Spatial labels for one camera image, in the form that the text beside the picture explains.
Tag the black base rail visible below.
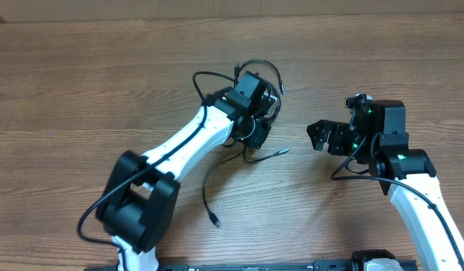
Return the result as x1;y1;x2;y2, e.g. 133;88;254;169
84;248;419;271

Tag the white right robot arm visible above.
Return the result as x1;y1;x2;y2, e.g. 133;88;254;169
307;95;464;270

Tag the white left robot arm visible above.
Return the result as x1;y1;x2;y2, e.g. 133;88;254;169
91;72;284;270

